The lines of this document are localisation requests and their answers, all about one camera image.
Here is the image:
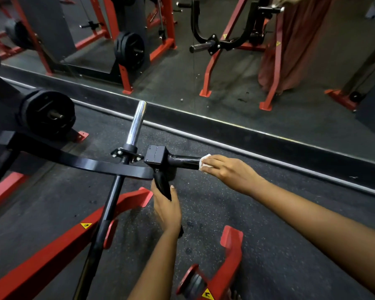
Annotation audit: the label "person's right hand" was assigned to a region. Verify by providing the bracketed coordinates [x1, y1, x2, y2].
[201, 154, 267, 197]

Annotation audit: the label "person's left forearm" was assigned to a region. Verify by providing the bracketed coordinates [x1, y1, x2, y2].
[127, 228, 180, 300]

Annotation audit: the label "black weight plates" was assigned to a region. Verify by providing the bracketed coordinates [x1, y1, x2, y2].
[19, 89, 77, 138]

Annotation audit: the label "person's right forearm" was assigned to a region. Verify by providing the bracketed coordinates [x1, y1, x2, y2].
[252, 180, 375, 299]

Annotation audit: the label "black rubber bumper roller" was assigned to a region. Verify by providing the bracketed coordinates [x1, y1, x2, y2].
[176, 264, 207, 300]

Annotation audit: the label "red gym machine frame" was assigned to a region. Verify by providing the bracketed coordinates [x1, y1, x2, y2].
[0, 172, 244, 300]

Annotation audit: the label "person's left hand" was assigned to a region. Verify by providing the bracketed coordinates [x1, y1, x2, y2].
[151, 180, 184, 238]

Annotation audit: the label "white wiping cloth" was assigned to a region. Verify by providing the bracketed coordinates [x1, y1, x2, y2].
[199, 154, 214, 171]

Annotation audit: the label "large wall mirror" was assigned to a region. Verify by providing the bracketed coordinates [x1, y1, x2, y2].
[0, 0, 375, 168]

